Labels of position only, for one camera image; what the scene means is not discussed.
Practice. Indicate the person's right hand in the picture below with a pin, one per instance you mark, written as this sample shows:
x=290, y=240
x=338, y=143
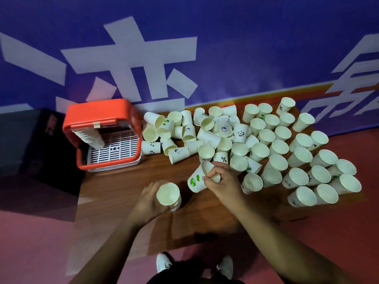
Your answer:
x=226, y=186

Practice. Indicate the person's right thumb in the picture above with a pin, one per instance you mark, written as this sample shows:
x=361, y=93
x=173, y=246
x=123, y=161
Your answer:
x=210, y=178

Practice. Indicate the person's black trousers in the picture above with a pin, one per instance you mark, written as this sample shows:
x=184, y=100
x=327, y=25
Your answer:
x=189, y=273

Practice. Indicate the person's left fingers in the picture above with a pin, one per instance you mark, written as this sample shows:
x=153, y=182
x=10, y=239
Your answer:
x=155, y=185

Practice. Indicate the pile of white paper cups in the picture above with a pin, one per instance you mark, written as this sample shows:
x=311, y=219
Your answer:
x=266, y=147

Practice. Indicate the person's right forearm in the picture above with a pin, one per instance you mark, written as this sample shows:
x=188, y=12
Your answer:
x=284, y=242

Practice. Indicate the person's left forearm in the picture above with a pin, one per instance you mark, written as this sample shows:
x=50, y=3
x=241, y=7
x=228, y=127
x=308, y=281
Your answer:
x=114, y=251

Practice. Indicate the person's left white shoe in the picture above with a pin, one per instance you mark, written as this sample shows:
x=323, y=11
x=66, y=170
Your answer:
x=163, y=262

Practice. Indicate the person's right white shoe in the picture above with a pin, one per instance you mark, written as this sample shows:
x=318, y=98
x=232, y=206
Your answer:
x=226, y=266

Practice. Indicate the plain white paper cup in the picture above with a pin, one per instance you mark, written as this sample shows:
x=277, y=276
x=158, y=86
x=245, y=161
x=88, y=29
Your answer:
x=168, y=194

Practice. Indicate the dark cabinet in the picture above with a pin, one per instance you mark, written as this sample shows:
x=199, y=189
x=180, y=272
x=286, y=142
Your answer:
x=35, y=150

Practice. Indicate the person's white shoe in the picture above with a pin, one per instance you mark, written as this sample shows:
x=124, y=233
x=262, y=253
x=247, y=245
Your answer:
x=226, y=266
x=163, y=262

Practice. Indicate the white slotted tray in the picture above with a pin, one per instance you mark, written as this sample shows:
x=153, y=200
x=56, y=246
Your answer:
x=115, y=149

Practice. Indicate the orange plastic basket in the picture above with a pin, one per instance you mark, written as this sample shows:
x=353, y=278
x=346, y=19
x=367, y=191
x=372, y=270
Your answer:
x=100, y=115

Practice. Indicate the blue banner with white letters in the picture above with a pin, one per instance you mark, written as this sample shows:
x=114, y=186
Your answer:
x=237, y=41

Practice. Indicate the person's left hand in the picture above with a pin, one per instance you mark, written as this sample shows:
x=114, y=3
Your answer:
x=145, y=205

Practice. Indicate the nested stack of paper cups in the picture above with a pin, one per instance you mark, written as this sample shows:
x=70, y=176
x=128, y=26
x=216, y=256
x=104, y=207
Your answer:
x=88, y=138

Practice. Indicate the green print paper cup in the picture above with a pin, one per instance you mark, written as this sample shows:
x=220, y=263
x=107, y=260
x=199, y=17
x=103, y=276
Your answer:
x=196, y=178

